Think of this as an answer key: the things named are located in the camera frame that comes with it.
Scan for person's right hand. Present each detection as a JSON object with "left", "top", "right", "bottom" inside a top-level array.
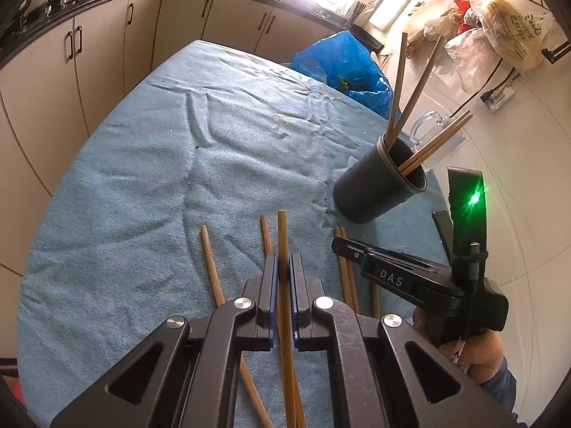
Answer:
[{"left": 413, "top": 307, "right": 505, "bottom": 384}]

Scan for black gas stove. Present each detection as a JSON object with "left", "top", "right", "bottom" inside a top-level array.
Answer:
[{"left": 18, "top": 0, "right": 96, "bottom": 16}]

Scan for white printed plastic bag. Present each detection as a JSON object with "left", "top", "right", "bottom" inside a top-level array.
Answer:
[{"left": 470, "top": 0, "right": 556, "bottom": 70}]

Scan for wall power outlet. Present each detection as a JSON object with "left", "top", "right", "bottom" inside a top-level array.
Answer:
[{"left": 486, "top": 69, "right": 522, "bottom": 112}]

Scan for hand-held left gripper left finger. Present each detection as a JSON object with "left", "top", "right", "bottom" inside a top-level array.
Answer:
[{"left": 49, "top": 253, "right": 279, "bottom": 428}]

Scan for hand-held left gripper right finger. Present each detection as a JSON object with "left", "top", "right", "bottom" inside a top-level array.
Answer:
[{"left": 289, "top": 252, "right": 520, "bottom": 428}]

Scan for black power cable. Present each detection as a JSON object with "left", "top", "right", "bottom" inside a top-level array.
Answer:
[{"left": 479, "top": 58, "right": 518, "bottom": 103}]

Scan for wall utensil caddy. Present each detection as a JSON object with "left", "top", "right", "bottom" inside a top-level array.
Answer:
[{"left": 345, "top": 0, "right": 367, "bottom": 25}]

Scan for blue tablecloth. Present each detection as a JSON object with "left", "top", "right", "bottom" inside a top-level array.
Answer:
[{"left": 17, "top": 39, "right": 451, "bottom": 428}]

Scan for blue plastic bag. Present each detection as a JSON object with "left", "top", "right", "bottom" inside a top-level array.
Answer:
[{"left": 291, "top": 30, "right": 404, "bottom": 121}]

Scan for white hanging cutting board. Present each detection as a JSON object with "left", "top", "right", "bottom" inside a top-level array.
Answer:
[{"left": 368, "top": 0, "right": 411, "bottom": 32}]

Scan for beige lower kitchen cabinets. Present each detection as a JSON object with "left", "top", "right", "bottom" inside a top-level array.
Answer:
[{"left": 0, "top": 0, "right": 384, "bottom": 277}]

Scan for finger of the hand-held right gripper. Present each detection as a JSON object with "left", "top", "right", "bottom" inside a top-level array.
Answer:
[{"left": 331, "top": 237, "right": 373, "bottom": 277}]

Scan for black utensil holder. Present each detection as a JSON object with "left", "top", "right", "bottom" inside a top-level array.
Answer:
[{"left": 333, "top": 134, "right": 428, "bottom": 224}]

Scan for glass pitcher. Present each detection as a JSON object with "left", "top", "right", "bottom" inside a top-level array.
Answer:
[{"left": 408, "top": 111, "right": 467, "bottom": 174}]

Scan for black wall bracket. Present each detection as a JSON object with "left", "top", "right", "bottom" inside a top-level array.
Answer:
[{"left": 541, "top": 38, "right": 571, "bottom": 64}]

